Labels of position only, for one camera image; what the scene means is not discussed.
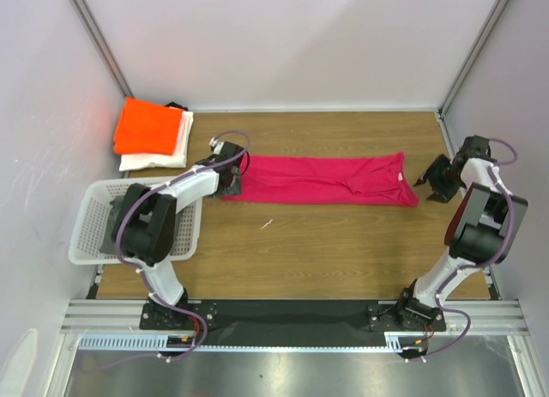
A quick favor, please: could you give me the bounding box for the pink t shirt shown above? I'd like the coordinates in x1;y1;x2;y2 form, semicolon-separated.
224;153;419;208

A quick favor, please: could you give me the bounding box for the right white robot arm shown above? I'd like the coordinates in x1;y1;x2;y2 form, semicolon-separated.
395;135;528;330

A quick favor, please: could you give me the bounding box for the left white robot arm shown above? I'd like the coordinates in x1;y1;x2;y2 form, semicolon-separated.
111;138;250;330

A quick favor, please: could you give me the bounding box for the white folded t shirt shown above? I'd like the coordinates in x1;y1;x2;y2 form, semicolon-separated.
118;109;194;171

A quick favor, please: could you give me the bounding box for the black folded t shirt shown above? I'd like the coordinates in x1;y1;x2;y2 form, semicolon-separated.
165;102;189;111

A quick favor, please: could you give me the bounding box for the orange folded t shirt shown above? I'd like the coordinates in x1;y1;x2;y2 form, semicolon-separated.
113;97;182;155

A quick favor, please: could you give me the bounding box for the grey t shirt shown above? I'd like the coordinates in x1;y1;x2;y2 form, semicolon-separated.
99;195;125;256

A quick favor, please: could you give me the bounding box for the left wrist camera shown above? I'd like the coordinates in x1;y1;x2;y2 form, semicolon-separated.
209;138;236;158

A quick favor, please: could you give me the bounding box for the white cable duct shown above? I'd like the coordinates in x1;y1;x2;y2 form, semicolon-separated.
78;332;431;353

